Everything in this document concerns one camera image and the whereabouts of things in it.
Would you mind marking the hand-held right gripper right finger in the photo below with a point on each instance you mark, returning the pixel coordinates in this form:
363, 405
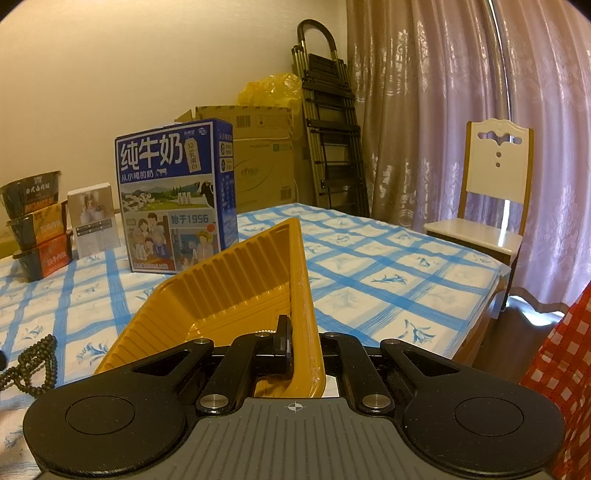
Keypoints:
330, 344

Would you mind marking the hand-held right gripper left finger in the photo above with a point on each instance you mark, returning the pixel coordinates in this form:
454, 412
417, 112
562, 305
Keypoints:
284, 339

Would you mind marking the yellow plastic bag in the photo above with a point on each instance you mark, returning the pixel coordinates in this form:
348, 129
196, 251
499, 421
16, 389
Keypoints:
272, 92

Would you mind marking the red label instant noodle bowl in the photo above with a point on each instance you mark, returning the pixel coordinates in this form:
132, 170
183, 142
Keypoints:
44, 258

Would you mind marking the dark blue milk carton box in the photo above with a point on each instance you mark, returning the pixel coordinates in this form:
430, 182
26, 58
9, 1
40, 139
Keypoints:
171, 184

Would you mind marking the small white product box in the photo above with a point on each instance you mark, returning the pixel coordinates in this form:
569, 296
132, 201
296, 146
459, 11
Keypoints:
92, 221

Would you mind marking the pink patterned curtain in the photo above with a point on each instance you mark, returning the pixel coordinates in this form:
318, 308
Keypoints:
438, 69

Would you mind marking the white wooden chair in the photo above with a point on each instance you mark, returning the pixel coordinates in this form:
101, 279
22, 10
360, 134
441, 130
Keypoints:
496, 170

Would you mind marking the blue checked tablecloth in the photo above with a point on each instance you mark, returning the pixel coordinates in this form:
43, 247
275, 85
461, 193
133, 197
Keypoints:
392, 286

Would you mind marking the black folding ladder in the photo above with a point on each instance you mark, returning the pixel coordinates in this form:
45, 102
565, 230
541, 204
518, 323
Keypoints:
330, 120

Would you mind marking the yellow label instant noodle bowl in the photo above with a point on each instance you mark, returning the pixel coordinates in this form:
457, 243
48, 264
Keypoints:
37, 228

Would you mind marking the black instant noodle bowl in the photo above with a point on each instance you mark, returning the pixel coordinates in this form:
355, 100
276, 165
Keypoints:
30, 191

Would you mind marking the yellow plastic tray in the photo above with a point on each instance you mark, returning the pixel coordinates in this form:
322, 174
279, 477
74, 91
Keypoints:
231, 286

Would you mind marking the red checked cloth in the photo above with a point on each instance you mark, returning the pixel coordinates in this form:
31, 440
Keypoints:
563, 360

